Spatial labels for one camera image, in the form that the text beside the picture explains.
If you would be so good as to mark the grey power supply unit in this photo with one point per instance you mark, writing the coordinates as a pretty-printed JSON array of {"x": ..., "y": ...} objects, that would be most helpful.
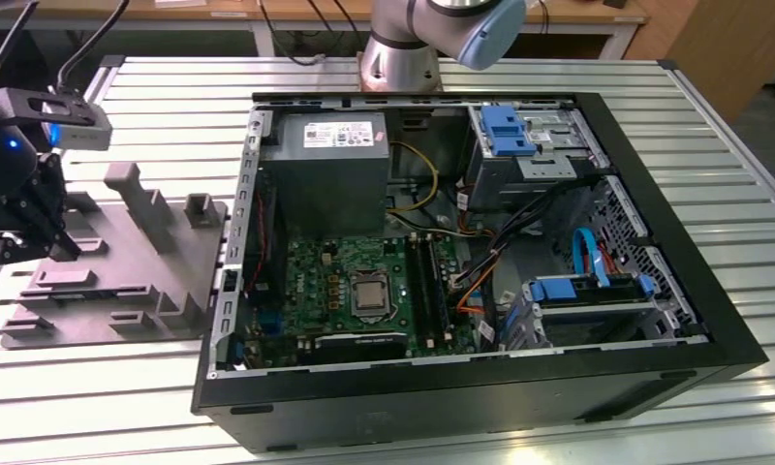
[{"x": 323, "y": 194}]

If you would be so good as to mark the black open PC case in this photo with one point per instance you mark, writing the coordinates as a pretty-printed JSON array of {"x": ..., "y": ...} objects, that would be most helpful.
[{"x": 426, "y": 412}]

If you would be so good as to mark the CPU socket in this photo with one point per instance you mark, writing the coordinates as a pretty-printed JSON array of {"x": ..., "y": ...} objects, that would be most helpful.
[{"x": 368, "y": 273}]

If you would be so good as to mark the black graphics card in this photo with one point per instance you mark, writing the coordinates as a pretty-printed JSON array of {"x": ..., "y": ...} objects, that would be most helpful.
[{"x": 362, "y": 346}]

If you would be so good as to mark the blue plastic drive bracket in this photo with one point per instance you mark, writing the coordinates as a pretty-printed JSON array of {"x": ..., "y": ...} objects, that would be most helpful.
[{"x": 507, "y": 140}]

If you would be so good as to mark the grey plastic parts rack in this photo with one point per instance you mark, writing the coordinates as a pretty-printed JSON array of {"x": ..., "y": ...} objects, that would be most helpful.
[{"x": 135, "y": 271}]

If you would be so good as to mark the silver CPU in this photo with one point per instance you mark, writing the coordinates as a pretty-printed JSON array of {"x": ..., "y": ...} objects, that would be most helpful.
[{"x": 370, "y": 296}]

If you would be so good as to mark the hard disk in blue carrier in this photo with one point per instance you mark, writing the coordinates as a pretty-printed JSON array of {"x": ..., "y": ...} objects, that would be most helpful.
[{"x": 558, "y": 290}]

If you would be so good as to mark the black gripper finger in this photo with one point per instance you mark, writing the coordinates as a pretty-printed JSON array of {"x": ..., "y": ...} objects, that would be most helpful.
[
  {"x": 12, "y": 249},
  {"x": 48, "y": 203}
]

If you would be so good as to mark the green motherboard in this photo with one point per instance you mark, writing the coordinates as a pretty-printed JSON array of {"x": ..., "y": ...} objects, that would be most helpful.
[{"x": 323, "y": 315}]

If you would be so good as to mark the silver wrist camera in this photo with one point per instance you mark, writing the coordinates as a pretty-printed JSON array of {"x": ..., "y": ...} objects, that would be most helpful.
[{"x": 84, "y": 135}]

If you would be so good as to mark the wooden cabinet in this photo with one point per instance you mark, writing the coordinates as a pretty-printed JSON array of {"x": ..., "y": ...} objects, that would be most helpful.
[{"x": 717, "y": 39}]

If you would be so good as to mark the silver metal drive cage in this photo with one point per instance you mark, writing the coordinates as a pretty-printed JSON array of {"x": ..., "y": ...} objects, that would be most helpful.
[{"x": 542, "y": 169}]

